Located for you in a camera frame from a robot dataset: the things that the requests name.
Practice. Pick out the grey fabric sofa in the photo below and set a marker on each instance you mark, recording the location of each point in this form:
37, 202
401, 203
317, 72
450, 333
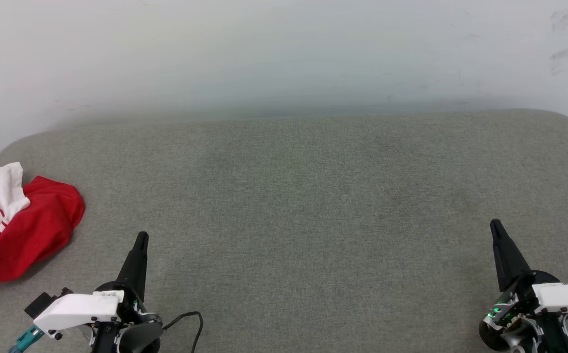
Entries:
284, 206

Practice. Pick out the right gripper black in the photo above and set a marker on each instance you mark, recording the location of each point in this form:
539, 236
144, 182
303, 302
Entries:
514, 318

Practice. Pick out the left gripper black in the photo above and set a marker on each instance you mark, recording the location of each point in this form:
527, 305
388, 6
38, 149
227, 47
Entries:
134, 306

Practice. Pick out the red and white jersey shirt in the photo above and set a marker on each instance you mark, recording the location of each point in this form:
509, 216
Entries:
36, 225

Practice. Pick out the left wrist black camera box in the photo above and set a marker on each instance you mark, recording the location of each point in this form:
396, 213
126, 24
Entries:
43, 304

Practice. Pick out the left white camera bracket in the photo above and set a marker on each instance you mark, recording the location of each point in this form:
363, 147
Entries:
78, 309

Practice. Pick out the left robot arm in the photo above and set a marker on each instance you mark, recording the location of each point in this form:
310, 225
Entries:
132, 340

